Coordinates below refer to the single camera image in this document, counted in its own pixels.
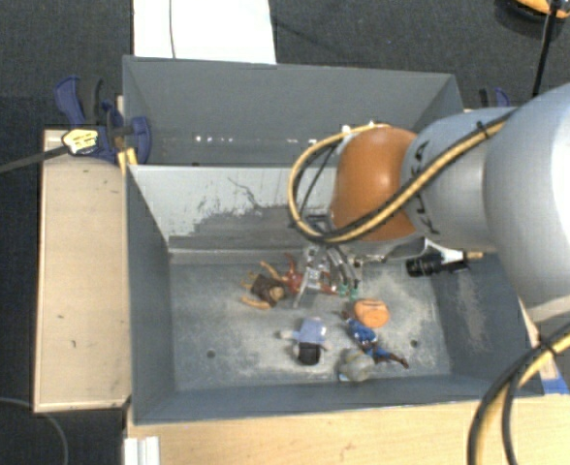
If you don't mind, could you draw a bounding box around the pale wood flat board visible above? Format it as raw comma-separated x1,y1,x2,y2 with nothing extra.
32,128,134,414

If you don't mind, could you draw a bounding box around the black cylinder on white bracket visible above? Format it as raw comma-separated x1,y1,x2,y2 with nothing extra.
404,238,485,279

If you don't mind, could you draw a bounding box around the pale blue and black toy figure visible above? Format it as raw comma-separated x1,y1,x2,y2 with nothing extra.
279,316,333,366

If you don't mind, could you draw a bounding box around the grey toy animal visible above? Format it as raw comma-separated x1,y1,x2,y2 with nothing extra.
337,347,377,384

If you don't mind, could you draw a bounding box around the grey metal bin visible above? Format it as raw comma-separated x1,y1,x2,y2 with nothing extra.
121,54,546,426

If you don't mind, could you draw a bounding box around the blue and red toy figure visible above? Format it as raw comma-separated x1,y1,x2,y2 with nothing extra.
341,310,411,371

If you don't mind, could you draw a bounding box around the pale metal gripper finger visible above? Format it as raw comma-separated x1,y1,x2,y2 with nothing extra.
292,267,322,309

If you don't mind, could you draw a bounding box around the orange toy food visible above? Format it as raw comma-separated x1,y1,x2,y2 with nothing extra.
352,297,392,330

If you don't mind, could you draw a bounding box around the brown toy monkey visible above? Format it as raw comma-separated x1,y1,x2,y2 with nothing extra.
239,260,289,311

